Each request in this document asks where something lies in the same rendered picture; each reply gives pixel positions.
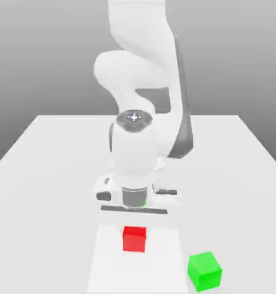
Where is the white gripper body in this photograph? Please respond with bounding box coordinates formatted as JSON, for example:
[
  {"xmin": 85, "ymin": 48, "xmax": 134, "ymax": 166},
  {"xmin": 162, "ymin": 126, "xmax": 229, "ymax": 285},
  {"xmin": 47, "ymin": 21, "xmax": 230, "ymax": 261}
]
[{"xmin": 96, "ymin": 201, "xmax": 173, "ymax": 224}]

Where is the small red cube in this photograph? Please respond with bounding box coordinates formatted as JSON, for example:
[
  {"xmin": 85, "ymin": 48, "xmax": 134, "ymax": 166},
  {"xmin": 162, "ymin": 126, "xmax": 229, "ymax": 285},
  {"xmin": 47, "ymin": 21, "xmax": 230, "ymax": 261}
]
[{"xmin": 122, "ymin": 226, "xmax": 147, "ymax": 253}]

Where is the small green cube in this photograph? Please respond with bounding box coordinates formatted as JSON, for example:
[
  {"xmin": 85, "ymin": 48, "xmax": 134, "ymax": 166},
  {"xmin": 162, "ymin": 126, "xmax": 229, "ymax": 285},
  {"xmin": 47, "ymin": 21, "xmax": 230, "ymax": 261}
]
[{"xmin": 187, "ymin": 251, "xmax": 223, "ymax": 293}]

